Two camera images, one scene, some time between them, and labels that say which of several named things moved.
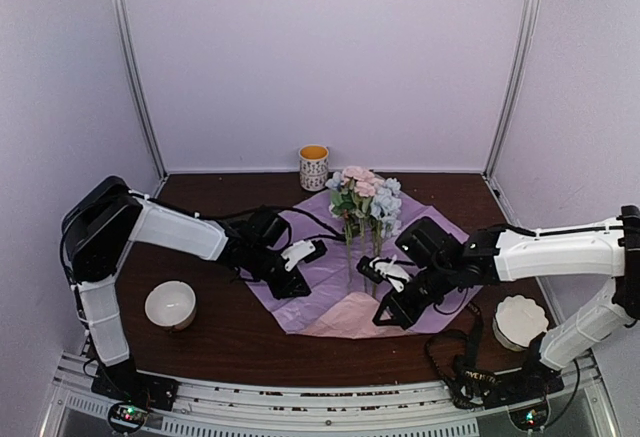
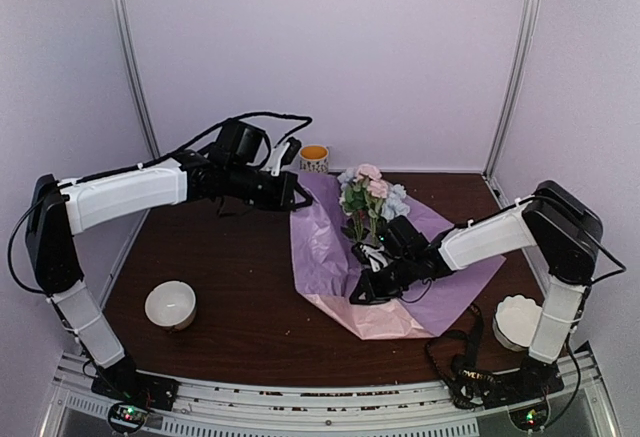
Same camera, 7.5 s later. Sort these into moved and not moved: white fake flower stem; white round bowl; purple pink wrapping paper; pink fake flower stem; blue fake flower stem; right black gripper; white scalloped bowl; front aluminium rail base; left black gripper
Moved: purple pink wrapping paper; blue fake flower stem; left black gripper; right black gripper; pink fake flower stem; white fake flower stem
Not moved: white round bowl; white scalloped bowl; front aluminium rail base
